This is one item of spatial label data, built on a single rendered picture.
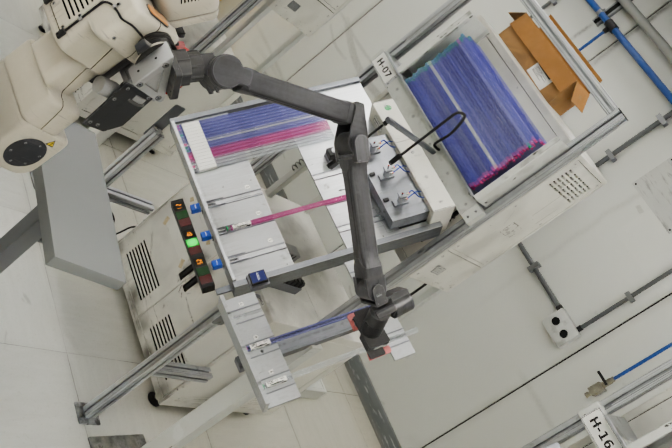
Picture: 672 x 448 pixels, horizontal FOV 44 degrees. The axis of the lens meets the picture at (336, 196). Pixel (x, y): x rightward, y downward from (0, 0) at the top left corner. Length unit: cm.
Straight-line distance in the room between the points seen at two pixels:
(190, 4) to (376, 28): 321
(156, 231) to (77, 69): 130
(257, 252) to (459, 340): 189
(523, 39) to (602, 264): 132
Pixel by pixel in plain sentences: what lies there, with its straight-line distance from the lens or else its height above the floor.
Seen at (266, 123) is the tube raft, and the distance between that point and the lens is 291.
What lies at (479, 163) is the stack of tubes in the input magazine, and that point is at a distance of 272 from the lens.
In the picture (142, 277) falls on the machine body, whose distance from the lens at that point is 327.
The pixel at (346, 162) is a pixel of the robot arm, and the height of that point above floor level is 130.
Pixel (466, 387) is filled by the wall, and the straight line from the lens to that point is 425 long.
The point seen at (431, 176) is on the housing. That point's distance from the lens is 276.
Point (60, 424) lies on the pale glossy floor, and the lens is 285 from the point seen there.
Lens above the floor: 188
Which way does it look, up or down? 18 degrees down
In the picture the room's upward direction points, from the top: 52 degrees clockwise
